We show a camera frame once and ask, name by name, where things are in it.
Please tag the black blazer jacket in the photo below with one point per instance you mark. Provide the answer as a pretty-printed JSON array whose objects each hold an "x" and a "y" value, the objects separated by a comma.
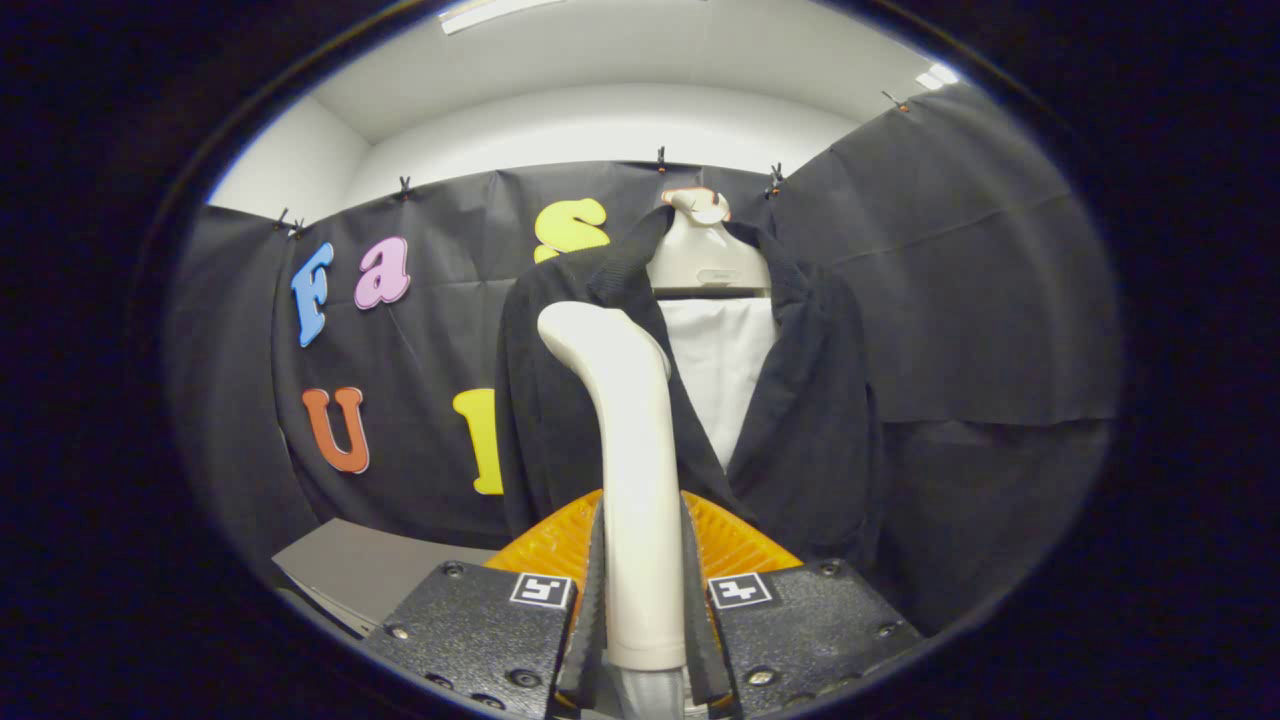
[{"x": 810, "y": 440}]

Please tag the white garment steamer head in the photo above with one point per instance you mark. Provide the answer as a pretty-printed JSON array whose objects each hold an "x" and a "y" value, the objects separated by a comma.
[{"x": 640, "y": 500}]

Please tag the white clothes hanger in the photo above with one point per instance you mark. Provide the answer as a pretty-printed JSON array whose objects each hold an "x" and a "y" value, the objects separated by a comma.
[{"x": 705, "y": 260}]

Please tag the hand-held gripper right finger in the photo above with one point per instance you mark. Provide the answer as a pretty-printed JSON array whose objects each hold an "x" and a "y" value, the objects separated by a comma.
[{"x": 697, "y": 640}]

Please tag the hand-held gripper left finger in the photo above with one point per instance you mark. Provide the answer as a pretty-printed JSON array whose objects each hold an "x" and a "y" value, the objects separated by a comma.
[{"x": 590, "y": 640}]

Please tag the black backdrop cloth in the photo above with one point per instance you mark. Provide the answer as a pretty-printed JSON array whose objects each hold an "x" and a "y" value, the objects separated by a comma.
[{"x": 980, "y": 250}]

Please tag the grey cabinet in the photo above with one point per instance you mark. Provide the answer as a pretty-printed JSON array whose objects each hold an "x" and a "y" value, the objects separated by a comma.
[{"x": 370, "y": 565}]

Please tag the ceiling light panel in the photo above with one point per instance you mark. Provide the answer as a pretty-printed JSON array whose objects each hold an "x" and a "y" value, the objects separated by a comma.
[{"x": 937, "y": 76}]

